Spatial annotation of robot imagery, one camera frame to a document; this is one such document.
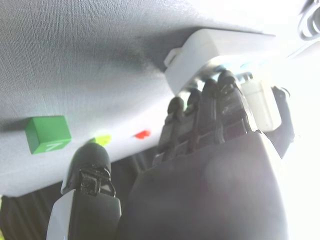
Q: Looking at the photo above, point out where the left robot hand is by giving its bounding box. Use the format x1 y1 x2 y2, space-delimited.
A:
46 69 288 240

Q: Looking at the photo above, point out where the white power strip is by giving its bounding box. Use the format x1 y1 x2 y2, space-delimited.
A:
163 27 277 101

